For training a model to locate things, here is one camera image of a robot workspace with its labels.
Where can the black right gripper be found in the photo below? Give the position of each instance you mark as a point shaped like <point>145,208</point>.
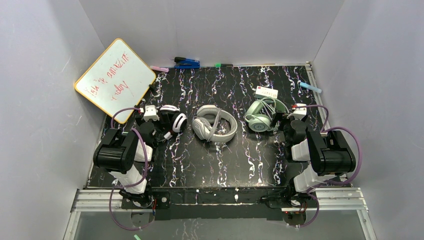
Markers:
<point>286,118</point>

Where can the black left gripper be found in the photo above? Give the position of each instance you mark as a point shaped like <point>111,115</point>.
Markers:
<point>164,120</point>

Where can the mint green headphones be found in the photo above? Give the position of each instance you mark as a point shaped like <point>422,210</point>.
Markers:
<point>261,113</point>

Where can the grey white headphones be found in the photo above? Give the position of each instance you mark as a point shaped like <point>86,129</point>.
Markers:
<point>206,120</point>

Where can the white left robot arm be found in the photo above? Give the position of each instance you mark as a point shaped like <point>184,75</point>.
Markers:
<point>125,153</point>

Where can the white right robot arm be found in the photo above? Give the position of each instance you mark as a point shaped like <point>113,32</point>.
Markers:
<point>328,155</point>

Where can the light blue pen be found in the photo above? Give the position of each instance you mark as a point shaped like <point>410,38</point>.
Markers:
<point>310,87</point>

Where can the small white red box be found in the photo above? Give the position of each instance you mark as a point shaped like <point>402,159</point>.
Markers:
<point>262,92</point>

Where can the yellow framed whiteboard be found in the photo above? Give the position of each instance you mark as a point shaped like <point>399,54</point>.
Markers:
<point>118,79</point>

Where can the pink marker pen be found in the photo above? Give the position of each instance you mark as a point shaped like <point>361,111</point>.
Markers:
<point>159,69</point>

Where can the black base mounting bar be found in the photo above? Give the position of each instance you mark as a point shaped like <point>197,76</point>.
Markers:
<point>174,203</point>

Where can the blue marker pen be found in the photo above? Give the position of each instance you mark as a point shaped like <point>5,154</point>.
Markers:
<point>186,63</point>

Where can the green black marker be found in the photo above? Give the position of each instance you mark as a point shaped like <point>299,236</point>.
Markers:
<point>222,65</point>

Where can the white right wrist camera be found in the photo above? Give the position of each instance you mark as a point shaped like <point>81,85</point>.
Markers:
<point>299,111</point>

